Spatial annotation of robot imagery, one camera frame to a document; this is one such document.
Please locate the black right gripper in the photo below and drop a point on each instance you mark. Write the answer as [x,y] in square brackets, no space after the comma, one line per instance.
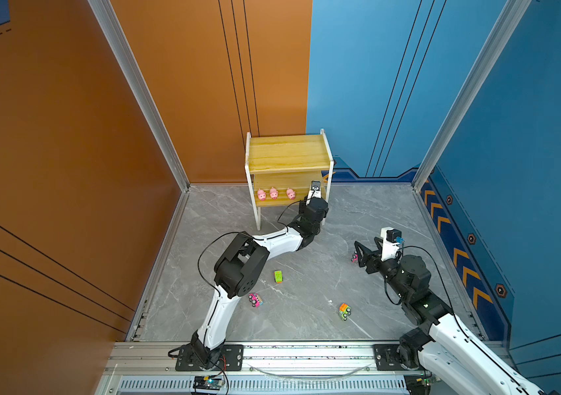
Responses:
[375,258]

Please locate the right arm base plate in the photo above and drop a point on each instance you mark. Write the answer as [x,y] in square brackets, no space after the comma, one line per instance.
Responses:
[387,357]

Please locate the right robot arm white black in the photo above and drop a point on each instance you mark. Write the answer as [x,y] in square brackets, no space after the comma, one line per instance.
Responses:
[440,343]

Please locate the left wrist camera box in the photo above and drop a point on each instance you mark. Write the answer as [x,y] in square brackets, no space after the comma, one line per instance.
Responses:
[314,190]

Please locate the aluminium corner post left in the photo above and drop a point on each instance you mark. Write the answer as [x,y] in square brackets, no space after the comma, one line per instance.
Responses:
[111,27]

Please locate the aluminium corner post right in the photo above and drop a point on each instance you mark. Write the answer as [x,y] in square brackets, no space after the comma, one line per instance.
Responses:
[502,31]

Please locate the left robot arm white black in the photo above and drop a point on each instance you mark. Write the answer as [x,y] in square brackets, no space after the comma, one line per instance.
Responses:
[238,269]

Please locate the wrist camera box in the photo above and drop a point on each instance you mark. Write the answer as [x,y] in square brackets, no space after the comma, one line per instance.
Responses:
[314,190]
[392,243]

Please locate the orange green toy car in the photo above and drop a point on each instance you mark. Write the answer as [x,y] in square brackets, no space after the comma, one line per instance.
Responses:
[344,311]

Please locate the green circuit board left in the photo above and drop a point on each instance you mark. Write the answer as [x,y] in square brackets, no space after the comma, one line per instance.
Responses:
[212,384]

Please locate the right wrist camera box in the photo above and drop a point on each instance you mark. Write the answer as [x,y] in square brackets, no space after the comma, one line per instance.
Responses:
[392,243]

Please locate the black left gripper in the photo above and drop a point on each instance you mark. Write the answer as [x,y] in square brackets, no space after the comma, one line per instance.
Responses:
[301,206]

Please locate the white frame wooden shelf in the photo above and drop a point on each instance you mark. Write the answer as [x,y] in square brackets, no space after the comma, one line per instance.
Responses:
[287,162]

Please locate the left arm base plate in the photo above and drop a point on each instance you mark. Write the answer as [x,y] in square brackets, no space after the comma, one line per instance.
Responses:
[229,359]

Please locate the aluminium corner post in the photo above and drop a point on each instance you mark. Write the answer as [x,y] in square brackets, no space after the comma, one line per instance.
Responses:
[111,27]
[502,31]

